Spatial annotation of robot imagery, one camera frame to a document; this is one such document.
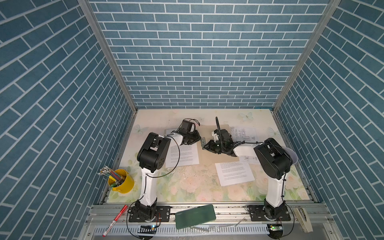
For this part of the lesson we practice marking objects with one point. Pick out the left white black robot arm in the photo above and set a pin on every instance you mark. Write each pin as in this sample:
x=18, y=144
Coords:
x=152, y=157

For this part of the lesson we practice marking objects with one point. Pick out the technical drawing sheet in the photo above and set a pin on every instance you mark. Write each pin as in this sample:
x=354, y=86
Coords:
x=248, y=135

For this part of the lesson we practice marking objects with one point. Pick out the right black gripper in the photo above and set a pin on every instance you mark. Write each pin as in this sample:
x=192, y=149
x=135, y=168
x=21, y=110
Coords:
x=210, y=146

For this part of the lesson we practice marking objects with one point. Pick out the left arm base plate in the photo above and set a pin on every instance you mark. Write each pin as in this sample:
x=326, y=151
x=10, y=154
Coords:
x=163, y=212

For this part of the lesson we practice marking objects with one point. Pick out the green phone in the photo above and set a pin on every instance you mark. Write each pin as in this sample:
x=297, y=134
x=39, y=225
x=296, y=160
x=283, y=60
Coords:
x=196, y=216

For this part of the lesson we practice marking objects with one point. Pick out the red white marker pen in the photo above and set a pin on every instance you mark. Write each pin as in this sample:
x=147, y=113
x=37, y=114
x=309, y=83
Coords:
x=122, y=211

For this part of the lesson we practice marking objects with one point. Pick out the printed text sheet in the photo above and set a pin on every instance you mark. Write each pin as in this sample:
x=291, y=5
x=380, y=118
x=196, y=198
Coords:
x=184, y=155
x=234, y=173

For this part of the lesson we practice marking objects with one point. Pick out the coloured pencils bundle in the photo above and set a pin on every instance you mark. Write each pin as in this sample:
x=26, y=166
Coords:
x=112, y=176

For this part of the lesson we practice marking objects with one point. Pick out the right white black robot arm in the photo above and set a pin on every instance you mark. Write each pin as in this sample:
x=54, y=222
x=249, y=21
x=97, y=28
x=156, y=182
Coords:
x=275, y=160

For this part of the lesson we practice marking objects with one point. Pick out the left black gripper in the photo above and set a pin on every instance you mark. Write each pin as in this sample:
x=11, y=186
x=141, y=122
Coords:
x=196, y=137

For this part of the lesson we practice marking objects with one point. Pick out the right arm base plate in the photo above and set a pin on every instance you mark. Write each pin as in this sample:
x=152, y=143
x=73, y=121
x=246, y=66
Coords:
x=259, y=213

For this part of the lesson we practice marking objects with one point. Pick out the yellow pencil cup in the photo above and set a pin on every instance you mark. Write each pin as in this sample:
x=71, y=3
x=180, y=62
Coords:
x=125, y=185

